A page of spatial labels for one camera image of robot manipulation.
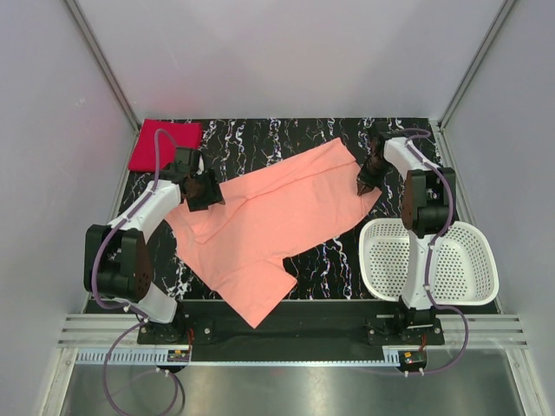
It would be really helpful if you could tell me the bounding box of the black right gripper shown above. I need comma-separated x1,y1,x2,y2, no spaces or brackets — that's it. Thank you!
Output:
356,155,390,195

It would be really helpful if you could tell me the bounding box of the salmon pink t shirt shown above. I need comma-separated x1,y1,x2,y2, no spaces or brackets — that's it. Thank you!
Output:
166,139,381,328

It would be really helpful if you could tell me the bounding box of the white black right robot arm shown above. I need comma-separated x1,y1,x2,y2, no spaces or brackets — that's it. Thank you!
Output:
167,138,453,327

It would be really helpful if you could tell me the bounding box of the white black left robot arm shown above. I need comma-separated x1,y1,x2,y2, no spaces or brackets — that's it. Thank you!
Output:
83,169,225,343

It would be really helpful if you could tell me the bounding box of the folded red t shirt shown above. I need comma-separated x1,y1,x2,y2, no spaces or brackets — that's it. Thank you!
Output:
127,119,203,172

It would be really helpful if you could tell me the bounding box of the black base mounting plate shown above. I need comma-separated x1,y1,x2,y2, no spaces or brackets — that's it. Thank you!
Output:
138,300,445,358

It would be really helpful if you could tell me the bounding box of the white perforated plastic basket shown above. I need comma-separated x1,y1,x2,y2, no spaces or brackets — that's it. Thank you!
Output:
359,218,500,309

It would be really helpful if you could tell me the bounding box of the white slotted cable duct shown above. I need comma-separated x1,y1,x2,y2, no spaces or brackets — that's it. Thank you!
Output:
76,348,400,367

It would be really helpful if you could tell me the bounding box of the left aluminium frame post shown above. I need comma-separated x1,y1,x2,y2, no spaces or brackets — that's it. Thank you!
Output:
60,0,144,135

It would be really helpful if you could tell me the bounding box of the aluminium frame post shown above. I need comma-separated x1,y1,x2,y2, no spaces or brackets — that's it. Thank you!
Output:
60,0,144,135
437,0,521,133

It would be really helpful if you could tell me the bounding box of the right aluminium frame post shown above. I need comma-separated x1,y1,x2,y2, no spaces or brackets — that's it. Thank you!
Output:
437,0,521,133

